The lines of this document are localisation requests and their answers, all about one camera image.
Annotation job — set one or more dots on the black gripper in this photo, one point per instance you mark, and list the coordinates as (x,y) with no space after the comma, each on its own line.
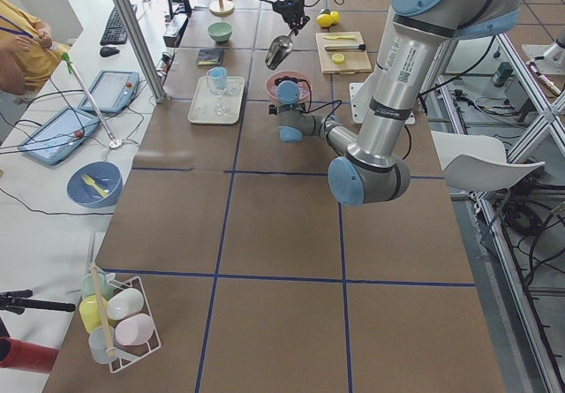
(295,11)

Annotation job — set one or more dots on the steel ice scoop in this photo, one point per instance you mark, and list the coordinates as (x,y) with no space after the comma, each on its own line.
(280,48)

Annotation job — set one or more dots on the light blue cup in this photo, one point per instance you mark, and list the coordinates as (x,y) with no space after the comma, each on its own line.
(217,78)

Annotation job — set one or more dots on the white cup in rack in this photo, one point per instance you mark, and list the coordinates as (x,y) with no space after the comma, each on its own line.
(126,303)

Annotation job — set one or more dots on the green cup in rack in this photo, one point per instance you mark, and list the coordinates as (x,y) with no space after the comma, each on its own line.
(104,280)

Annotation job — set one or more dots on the pink cup in rack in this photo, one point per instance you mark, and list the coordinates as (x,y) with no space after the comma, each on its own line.
(134,330)

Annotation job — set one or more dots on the white cup rack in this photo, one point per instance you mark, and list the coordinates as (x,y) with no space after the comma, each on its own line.
(127,356)

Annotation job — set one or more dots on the yellow cup in rack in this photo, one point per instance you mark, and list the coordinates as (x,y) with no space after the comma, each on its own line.
(89,313)

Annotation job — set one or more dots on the grey cup in rack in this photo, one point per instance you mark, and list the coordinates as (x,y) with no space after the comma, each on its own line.
(98,348)

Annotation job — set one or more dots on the yellow lemon near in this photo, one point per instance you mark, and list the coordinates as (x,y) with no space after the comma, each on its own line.
(325,20)

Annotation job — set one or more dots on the yellow lemon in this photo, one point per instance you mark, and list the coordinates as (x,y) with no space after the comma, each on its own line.
(325,20)
(335,16)

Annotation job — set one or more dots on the yellow plastic knife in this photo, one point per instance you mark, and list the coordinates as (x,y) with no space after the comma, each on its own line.
(339,37)

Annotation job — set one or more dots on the yellow lemon far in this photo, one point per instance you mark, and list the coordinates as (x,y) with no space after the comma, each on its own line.
(335,16)

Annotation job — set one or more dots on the wooden cutting board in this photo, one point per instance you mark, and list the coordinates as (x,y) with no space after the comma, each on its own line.
(356,62)

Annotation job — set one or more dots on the lemon half slice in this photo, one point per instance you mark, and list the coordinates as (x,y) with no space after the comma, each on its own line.
(338,58)

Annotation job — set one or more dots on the pink bowl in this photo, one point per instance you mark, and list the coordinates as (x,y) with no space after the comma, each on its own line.
(286,89)

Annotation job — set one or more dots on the steel cylinder muddler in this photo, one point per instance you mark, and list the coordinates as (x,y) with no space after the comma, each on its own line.
(345,47)

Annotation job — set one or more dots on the green bowl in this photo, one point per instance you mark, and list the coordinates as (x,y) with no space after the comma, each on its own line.
(220,31)

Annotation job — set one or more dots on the wooden mug tree stand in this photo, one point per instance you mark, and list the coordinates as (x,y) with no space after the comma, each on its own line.
(221,8)

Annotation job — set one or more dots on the clear wine glass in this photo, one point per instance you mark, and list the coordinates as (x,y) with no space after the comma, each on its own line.
(216,92)

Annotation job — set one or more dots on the grey yellow cloth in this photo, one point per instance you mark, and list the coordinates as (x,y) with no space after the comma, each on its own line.
(210,57)

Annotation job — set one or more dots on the cream bear tray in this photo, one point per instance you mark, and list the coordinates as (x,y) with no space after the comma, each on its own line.
(207,109)

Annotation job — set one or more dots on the black keyboard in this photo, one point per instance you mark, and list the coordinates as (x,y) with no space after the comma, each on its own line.
(114,32)

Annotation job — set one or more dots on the black computer mouse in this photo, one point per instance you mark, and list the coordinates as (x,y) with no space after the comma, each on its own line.
(108,51)

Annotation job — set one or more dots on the teach pendant far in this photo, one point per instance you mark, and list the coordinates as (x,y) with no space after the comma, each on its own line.
(114,90)

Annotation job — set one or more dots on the teach pendant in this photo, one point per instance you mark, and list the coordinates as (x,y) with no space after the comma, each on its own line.
(55,140)
(114,90)

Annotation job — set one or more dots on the green tipped metal rod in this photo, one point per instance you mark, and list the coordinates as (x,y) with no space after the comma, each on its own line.
(114,142)

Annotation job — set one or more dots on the white chair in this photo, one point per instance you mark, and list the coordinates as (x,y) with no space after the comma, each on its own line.
(478,163)

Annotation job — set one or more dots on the teach pendant near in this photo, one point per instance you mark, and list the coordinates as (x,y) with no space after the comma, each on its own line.
(55,140)

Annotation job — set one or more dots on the blue bowl off table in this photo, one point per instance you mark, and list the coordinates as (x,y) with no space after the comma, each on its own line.
(96,185)

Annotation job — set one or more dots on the person in yellow shirt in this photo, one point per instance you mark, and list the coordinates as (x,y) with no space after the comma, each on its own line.
(29,54)

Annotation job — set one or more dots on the red fire extinguisher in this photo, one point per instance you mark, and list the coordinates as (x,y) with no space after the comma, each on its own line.
(25,356)

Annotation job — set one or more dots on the aluminium frame post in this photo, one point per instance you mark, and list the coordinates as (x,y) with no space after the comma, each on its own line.
(140,49)

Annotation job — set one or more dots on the black camera tripod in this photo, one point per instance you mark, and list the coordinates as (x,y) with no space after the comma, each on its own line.
(17,302)

